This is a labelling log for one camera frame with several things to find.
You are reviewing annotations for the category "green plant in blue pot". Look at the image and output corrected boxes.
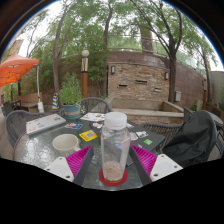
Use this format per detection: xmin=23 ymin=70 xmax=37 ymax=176
xmin=59 ymin=73 xmax=83 ymax=120

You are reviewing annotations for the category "black laptop with stickers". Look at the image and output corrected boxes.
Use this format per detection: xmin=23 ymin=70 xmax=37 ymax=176
xmin=63 ymin=118 xmax=167 ymax=168

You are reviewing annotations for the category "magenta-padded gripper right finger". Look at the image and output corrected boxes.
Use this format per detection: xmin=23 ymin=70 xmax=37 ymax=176
xmin=128 ymin=144 xmax=184 ymax=187

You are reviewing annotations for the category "tree with dark forked trunk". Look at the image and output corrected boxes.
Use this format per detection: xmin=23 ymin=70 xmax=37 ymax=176
xmin=131 ymin=0 xmax=184 ymax=104

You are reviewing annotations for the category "flat round red coaster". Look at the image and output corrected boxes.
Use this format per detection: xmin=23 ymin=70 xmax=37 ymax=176
xmin=98 ymin=167 xmax=129 ymax=187

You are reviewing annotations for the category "tree with slender leaning trunk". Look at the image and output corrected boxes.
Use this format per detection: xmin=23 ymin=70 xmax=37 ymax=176
xmin=52 ymin=6 xmax=78 ymax=101

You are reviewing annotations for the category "globe-topped wooden lamp post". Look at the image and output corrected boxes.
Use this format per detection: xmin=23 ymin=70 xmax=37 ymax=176
xmin=81 ymin=49 xmax=91 ymax=99

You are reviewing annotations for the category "silver laptop with stickers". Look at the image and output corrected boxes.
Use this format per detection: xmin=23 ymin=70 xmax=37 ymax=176
xmin=25 ymin=113 xmax=67 ymax=136

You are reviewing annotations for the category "wooden bench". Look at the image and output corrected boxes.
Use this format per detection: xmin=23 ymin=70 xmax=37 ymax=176
xmin=14 ymin=92 xmax=43 ymax=113

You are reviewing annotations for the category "slim wooden lamp post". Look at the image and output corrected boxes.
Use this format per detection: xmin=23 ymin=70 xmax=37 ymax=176
xmin=203 ymin=74 xmax=208 ymax=111

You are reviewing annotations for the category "round grey patio table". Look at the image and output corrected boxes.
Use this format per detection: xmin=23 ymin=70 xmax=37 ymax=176
xmin=208 ymin=111 xmax=224 ymax=126

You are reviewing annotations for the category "black jacket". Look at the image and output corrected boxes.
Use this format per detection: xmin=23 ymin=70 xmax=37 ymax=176
xmin=162 ymin=110 xmax=218 ymax=168

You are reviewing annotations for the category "white ribbed mug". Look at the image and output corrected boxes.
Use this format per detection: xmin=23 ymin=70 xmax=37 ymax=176
xmin=52 ymin=133 xmax=82 ymax=158

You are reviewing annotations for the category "white printed paper sheet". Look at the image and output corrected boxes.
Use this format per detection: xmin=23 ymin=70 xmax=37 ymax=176
xmin=79 ymin=112 xmax=106 ymax=123

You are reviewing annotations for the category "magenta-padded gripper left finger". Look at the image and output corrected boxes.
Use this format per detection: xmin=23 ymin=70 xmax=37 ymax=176
xmin=44 ymin=144 xmax=95 ymax=187

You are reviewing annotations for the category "dark wicker chair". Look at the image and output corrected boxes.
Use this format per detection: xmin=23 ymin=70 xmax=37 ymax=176
xmin=0 ymin=99 xmax=21 ymax=116

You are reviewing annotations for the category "blue yellow striped cone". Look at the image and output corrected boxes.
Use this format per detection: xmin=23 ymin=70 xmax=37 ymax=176
xmin=51 ymin=92 xmax=60 ymax=110

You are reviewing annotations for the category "grey wicker armchair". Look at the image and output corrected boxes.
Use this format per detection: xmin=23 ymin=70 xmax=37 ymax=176
xmin=143 ymin=106 xmax=224 ymax=161
xmin=77 ymin=96 xmax=114 ymax=116
xmin=4 ymin=109 xmax=46 ymax=149

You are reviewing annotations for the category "clear plastic bottle white cap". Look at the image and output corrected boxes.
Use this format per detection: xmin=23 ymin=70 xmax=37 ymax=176
xmin=100 ymin=111 xmax=132 ymax=184

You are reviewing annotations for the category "orange patio umbrella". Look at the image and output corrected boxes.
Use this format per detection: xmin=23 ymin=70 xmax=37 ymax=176
xmin=0 ymin=51 xmax=44 ymax=113

